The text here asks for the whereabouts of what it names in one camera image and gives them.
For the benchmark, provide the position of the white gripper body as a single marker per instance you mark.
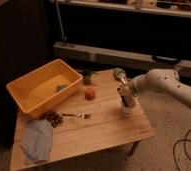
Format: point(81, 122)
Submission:
point(125, 92)

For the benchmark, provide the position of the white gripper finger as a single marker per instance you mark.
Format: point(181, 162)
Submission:
point(130, 101)

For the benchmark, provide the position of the dark chalkboard eraser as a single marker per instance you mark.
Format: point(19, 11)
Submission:
point(124, 101)

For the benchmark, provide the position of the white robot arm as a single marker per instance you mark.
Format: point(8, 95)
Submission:
point(160, 80)

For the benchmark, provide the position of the grey low shelf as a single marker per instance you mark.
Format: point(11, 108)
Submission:
point(118, 58)

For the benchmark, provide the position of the orange round fruit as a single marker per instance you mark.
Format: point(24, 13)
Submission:
point(90, 93)

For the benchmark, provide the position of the wooden table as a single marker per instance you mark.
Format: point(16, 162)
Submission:
point(106, 128)

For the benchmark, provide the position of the small grey item in bin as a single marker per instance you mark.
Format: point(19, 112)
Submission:
point(60, 87)

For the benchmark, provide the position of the metal stand pole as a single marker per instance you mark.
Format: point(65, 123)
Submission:
point(63, 37)

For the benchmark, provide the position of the yellow plastic bin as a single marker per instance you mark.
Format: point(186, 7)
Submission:
point(35, 92)

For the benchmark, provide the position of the grey folded cloth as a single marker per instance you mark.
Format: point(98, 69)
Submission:
point(37, 141)

